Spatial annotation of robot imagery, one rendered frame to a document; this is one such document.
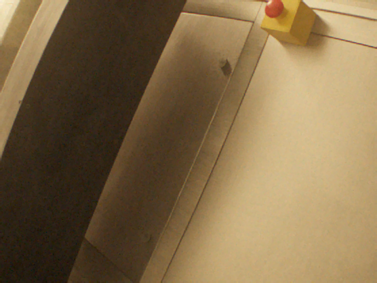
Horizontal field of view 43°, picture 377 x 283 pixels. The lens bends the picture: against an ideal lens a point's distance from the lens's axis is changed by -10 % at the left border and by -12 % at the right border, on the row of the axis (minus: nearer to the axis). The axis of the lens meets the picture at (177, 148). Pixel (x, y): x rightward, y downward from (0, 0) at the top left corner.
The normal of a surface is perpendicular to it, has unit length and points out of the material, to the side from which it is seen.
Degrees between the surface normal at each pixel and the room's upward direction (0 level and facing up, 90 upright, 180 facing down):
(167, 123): 90
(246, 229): 90
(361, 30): 90
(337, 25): 90
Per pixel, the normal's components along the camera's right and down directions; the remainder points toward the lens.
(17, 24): 0.58, 0.28
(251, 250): -0.71, -0.29
